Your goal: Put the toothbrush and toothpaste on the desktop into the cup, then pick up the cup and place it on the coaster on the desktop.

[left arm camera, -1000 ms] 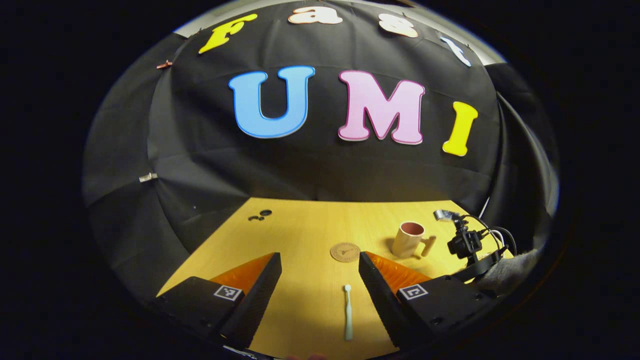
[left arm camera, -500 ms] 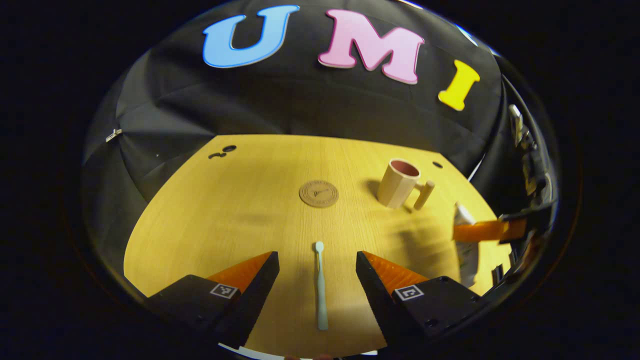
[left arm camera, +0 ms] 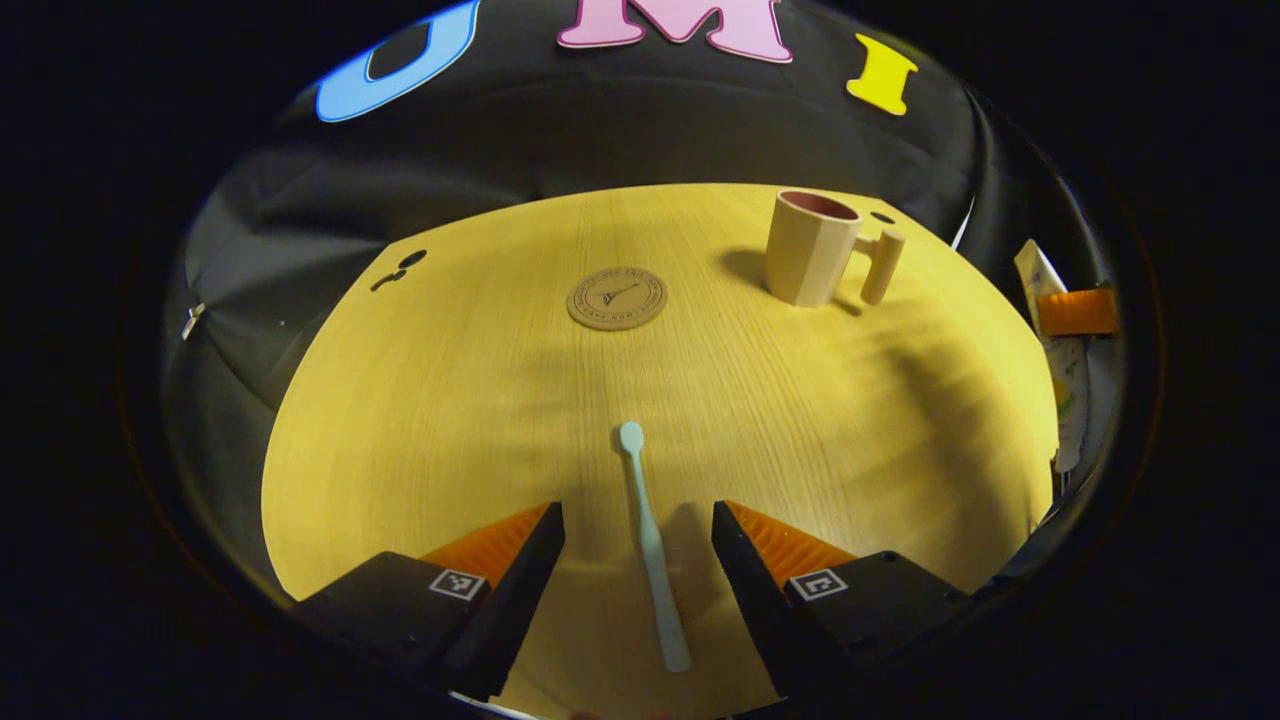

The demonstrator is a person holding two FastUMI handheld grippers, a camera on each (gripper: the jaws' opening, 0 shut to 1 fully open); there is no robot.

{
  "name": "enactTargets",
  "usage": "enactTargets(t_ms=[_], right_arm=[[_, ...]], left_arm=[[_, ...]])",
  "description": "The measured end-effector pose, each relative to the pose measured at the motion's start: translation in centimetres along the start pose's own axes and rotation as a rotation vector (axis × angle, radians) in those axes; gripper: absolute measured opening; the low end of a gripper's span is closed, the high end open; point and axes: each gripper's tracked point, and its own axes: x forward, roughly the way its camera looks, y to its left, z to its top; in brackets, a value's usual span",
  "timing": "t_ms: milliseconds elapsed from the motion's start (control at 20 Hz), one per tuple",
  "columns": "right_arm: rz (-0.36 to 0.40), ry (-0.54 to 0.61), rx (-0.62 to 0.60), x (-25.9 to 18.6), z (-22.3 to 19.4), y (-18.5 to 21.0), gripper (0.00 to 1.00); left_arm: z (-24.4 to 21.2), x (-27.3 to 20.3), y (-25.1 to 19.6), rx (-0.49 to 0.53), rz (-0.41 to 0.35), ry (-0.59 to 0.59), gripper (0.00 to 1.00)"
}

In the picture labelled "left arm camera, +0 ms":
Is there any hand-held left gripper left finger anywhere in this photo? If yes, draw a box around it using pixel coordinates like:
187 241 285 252
290 500 567 703

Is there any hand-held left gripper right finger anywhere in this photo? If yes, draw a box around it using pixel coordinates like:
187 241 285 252
711 499 971 701

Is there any white toothpaste tube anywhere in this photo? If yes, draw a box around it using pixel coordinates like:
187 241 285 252
1013 238 1089 474

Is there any pale green toothbrush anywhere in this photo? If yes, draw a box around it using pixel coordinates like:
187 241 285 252
616 420 693 674

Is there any beige cup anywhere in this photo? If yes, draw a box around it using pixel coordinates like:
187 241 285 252
765 189 907 309

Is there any round brown coaster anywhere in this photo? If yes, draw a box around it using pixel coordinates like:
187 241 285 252
566 266 669 332

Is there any wooden desktop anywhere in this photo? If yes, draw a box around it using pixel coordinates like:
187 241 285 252
262 182 1061 720

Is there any black backdrop cloth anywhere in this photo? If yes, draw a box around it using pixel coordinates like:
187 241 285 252
160 0 1121 601

